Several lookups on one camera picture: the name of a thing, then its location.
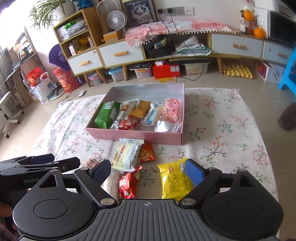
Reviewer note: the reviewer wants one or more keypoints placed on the yellow egg tray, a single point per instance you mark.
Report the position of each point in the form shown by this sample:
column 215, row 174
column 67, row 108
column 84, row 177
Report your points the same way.
column 236, row 69

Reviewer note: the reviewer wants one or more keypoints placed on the wooden tv cabinet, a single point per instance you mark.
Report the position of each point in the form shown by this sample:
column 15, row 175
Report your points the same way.
column 196, row 45

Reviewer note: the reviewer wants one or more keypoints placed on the orange fruit lower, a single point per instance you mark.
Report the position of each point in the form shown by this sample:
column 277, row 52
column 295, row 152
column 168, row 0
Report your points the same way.
column 260, row 33

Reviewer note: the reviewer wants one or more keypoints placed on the floral white cloth mat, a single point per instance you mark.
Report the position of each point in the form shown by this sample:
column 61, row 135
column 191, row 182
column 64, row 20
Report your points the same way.
column 217, row 130

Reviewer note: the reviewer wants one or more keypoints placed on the red shoe box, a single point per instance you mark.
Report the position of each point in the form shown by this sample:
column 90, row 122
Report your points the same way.
column 166, row 71

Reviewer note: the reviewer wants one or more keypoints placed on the orange small snack pack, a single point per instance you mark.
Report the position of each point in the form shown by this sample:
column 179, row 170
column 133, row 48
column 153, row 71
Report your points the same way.
column 146, row 153

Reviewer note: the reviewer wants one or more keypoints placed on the blue plastic stool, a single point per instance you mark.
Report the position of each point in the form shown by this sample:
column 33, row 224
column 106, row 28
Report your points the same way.
column 288, row 77

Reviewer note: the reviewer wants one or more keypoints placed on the pink wafer snack pack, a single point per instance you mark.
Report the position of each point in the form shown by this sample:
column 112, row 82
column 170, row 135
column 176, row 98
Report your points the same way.
column 90, row 163

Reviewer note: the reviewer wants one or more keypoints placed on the pink tablecloth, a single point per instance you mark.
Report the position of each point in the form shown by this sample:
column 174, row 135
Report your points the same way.
column 142, row 34

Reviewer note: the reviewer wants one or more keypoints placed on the black microwave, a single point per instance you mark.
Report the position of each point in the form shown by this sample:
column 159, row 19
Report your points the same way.
column 280, row 28

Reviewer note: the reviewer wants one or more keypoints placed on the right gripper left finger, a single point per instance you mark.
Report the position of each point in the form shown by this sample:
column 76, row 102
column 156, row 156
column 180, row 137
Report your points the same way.
column 90, row 181

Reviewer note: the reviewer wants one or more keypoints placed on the clear storage bin blue lid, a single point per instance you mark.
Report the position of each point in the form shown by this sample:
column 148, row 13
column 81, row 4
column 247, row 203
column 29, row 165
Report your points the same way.
column 117, row 74

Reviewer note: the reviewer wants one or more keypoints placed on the red snack pack in box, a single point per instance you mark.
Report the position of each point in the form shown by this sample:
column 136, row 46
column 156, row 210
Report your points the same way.
column 129, row 123

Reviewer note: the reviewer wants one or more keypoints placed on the white blue snack pack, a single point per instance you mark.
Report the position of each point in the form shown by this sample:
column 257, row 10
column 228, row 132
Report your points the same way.
column 152, row 116

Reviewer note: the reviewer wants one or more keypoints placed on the green snack pack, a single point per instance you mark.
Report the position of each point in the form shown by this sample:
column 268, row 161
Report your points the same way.
column 107, row 114

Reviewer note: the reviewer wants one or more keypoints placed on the wall socket strip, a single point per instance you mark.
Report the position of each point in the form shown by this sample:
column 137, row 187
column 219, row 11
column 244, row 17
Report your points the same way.
column 177, row 11

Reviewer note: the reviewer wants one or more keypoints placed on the orange fruit upper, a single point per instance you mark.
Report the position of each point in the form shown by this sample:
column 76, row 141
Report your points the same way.
column 246, row 15

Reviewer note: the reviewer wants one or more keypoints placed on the white printed carton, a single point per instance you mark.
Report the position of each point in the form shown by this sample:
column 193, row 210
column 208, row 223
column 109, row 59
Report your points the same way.
column 270, row 72

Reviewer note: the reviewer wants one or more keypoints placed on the potted spider plant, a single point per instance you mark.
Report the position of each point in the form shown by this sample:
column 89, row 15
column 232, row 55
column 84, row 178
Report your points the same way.
column 45, row 13

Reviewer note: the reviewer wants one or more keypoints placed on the orange yellow snack pack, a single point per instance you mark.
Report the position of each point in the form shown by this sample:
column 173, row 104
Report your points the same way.
column 141, row 109

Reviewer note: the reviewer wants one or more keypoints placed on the person's left hand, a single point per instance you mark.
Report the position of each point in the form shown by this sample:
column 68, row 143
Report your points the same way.
column 5, row 210

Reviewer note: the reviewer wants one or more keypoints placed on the pink nougat pack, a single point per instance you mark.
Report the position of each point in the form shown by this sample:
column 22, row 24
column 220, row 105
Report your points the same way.
column 170, row 111

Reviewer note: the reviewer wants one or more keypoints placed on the orange fruit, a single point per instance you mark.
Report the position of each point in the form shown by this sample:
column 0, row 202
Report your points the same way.
column 246, row 15
column 260, row 33

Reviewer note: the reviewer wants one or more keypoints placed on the red lantern bag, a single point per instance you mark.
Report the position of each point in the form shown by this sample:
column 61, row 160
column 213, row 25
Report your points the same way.
column 67, row 79

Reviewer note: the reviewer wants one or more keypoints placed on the black open case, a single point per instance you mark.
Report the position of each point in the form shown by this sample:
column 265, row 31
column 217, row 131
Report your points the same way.
column 160, row 46

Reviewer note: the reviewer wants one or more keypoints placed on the silver foil pack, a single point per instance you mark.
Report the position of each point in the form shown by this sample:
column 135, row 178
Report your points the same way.
column 167, row 127

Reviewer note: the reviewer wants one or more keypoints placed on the red white shopping bag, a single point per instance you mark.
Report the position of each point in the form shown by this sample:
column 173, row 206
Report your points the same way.
column 41, row 84

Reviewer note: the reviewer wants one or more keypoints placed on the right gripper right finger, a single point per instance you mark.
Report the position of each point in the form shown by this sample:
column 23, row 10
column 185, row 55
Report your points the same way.
column 204, row 183

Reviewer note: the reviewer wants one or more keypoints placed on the red crinkled snack pack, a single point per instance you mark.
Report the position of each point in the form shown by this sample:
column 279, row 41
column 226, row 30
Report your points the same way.
column 129, row 183

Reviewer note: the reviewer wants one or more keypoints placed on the wooden shelf cabinet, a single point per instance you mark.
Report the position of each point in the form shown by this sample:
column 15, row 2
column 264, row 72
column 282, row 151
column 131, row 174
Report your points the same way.
column 79, row 36

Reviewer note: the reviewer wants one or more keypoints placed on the brown slipper foot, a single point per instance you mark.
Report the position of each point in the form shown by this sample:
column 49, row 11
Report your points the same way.
column 287, row 118

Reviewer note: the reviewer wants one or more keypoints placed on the white desk fan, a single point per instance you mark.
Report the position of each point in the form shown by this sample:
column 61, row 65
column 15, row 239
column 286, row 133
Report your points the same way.
column 116, row 20

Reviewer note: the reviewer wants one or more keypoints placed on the white cream snack pack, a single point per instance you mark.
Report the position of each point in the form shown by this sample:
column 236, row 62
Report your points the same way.
column 126, row 154

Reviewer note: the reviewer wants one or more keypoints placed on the cat picture frame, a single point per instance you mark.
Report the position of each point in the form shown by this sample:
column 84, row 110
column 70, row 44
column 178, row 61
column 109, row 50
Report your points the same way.
column 139, row 12

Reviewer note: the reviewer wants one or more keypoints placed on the purple hat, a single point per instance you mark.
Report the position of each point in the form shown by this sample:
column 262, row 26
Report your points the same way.
column 56, row 57

